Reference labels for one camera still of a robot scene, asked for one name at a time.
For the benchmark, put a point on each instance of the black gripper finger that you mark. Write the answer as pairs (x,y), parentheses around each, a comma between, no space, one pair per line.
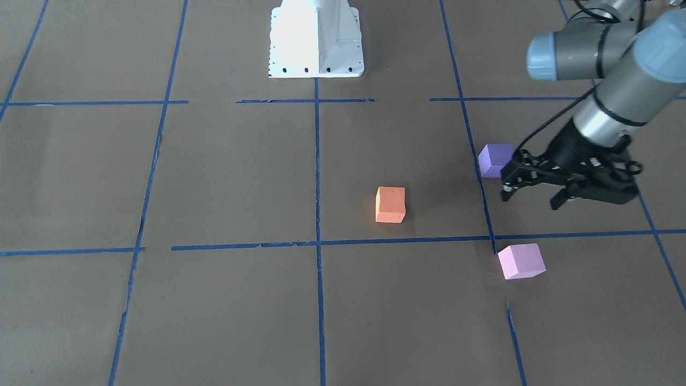
(566,194)
(527,170)

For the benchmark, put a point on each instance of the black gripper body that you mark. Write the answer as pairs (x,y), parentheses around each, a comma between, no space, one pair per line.
(569,147)

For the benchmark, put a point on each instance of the orange foam cube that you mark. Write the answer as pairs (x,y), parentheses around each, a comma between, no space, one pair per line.
(390,205)

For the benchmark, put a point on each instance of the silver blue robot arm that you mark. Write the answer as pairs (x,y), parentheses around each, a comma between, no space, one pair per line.
(639,66)

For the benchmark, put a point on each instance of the purple foam cube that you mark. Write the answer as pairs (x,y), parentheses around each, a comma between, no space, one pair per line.
(493,158)

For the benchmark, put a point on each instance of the pink foam cube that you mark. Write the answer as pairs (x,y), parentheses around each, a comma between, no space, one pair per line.
(521,261)

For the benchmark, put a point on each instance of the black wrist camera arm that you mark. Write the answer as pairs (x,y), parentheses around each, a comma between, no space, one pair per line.
(610,178)

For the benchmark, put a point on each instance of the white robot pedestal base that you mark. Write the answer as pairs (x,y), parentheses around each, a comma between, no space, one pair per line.
(315,39)

